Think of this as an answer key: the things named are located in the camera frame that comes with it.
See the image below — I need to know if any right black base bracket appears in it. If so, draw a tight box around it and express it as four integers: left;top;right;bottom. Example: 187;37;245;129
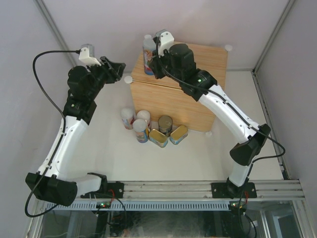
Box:
211;182;257;199

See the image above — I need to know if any dark round tin can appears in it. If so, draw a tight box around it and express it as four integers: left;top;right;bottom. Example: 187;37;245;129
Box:
158;115;173;137

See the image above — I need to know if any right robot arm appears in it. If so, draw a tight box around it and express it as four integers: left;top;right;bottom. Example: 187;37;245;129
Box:
150;43;270;198

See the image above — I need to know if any rectangular gold tin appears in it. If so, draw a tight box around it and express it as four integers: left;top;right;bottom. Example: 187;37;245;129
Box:
169;125;188;145
149;129;168;148

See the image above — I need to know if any wooden cube shelf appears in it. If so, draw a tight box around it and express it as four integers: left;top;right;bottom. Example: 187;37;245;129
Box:
130;44;228;132

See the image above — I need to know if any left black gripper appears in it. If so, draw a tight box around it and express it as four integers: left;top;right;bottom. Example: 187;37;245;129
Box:
86;57;126;100

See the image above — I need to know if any white lid can red label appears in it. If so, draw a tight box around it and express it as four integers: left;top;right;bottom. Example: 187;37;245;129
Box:
120;108;136;130

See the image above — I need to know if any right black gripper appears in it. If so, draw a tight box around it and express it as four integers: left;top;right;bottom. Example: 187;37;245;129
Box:
148;47;183;85

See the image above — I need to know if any black base bracket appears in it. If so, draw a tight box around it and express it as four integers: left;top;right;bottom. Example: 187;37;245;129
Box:
106;181;124;199
211;182;257;199

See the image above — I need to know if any white lid can colourful label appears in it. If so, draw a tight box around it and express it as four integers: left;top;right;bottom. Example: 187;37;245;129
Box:
133;119;149;143

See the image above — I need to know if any aluminium mounting rail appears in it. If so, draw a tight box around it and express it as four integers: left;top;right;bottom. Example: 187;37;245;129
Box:
79;179;305;199

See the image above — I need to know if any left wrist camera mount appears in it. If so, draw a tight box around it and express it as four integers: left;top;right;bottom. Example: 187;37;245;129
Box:
79;44;101;67

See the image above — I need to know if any white lid can rear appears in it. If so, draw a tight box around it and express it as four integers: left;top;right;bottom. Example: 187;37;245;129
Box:
137;110;152;130

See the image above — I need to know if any tall can with spoon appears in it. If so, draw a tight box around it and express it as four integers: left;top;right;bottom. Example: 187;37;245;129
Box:
143;35;156;75

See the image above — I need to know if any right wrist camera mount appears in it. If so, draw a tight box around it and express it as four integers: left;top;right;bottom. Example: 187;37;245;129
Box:
153;29;174;56

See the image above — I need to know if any left rectangular gold tin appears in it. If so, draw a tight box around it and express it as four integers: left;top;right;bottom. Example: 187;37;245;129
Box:
149;129;168;148

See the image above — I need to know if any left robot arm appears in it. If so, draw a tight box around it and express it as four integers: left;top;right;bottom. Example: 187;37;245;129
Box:
25;57;126;206

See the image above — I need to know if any slotted cable duct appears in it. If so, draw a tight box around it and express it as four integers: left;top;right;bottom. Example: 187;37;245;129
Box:
55;200;230;211

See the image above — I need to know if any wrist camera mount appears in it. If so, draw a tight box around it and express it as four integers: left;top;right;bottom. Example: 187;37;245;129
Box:
153;29;174;56
79;44;101;67

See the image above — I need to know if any right rectangular gold tin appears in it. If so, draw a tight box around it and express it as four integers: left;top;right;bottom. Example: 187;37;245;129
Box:
169;125;188;145

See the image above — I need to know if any left black base bracket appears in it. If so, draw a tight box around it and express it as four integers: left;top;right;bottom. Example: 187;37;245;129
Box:
106;181;124;199

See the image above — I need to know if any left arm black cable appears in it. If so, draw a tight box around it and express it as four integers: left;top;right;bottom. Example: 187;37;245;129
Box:
24;50;82;218

